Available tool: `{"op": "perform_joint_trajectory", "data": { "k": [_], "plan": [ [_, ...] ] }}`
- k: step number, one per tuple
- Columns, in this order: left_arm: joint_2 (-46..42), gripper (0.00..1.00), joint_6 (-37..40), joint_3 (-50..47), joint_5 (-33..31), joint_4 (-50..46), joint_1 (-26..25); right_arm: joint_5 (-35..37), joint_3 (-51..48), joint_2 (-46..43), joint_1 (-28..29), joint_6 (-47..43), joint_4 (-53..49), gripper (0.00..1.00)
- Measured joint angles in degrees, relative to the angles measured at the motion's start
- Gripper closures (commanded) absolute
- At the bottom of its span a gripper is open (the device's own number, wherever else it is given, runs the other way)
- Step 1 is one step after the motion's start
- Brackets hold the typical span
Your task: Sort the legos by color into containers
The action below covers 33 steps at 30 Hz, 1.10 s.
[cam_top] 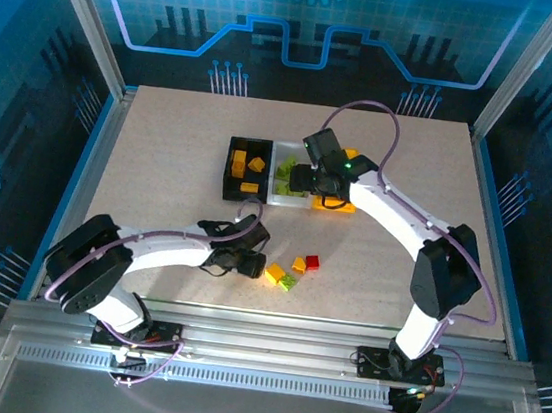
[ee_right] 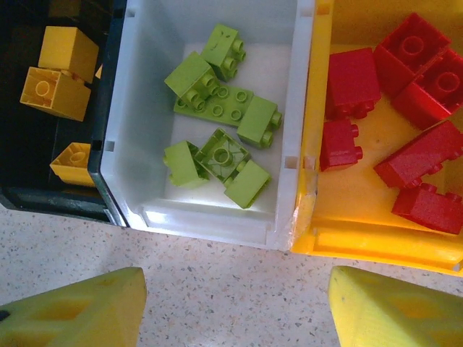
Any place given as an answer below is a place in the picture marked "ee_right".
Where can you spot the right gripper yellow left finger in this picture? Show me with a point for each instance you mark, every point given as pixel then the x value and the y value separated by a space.
pixel 90 311

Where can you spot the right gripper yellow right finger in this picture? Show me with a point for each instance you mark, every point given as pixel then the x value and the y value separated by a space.
pixel 390 314

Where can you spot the red lego brick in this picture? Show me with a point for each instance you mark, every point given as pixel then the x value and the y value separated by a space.
pixel 338 144
pixel 430 94
pixel 428 207
pixel 419 155
pixel 352 85
pixel 412 50

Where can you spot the yellow lego brick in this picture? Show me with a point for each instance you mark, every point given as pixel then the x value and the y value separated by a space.
pixel 98 71
pixel 68 52
pixel 72 164
pixel 54 92

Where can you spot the green lego brick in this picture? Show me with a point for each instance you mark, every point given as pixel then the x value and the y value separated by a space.
pixel 191 77
pixel 247 184
pixel 222 153
pixel 182 164
pixel 224 52
pixel 258 121

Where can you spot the green lego plate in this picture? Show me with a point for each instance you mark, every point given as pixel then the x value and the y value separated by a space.
pixel 231 106

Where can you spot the yellow plastic bin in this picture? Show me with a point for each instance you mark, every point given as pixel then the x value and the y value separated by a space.
pixel 380 231

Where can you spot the black plastic bin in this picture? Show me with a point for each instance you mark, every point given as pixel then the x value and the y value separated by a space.
pixel 18 162

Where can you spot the white plastic bin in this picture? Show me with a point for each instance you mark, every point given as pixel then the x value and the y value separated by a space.
pixel 144 108

